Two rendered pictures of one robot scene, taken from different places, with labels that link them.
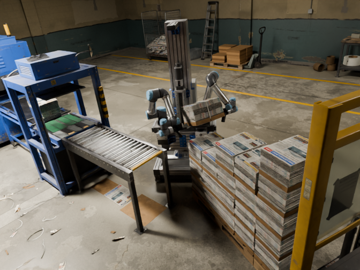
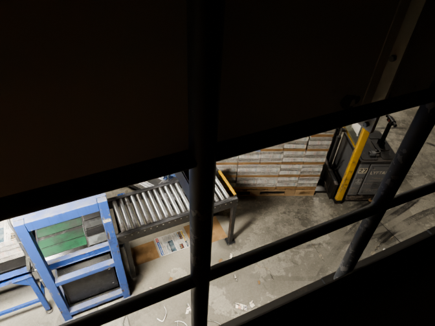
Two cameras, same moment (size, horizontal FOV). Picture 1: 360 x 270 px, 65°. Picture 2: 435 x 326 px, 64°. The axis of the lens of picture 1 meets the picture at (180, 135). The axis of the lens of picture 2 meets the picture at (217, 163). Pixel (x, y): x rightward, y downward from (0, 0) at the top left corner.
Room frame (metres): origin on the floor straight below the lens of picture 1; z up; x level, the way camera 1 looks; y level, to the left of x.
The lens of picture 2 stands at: (1.68, 3.10, 3.63)
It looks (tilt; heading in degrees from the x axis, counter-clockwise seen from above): 42 degrees down; 289
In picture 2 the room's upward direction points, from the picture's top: 3 degrees clockwise
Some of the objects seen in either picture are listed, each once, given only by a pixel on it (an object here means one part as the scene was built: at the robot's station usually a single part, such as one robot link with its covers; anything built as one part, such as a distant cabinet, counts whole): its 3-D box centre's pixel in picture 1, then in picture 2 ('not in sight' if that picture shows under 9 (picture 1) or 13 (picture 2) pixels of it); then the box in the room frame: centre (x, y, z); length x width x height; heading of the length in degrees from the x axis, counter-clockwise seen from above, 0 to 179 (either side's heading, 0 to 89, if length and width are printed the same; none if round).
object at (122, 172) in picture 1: (93, 157); (180, 218); (2.78, 1.01, 0.74); 1.34 x 0.05 x 0.12; 47
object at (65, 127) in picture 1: (67, 127); (76, 231); (3.66, 1.58, 0.75); 0.70 x 0.65 x 0.10; 47
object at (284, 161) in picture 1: (285, 216); (310, 152); (1.70, -0.80, 0.65); 0.39 x 0.30 x 1.29; 115
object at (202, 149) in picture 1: (232, 190); (256, 165); (2.36, -0.49, 0.42); 1.17 x 0.39 x 0.83; 25
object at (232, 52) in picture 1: (232, 55); not in sight; (9.14, -1.91, 0.28); 1.20 x 0.83 x 0.57; 47
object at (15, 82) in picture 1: (51, 75); (56, 177); (3.66, 1.58, 1.50); 0.94 x 0.68 x 0.10; 137
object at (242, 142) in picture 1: (238, 143); not in sight; (2.23, -0.53, 1.06); 0.37 x 0.29 x 0.01; 115
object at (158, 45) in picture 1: (163, 35); not in sight; (10.91, 0.28, 0.85); 1.21 x 0.83 x 1.71; 47
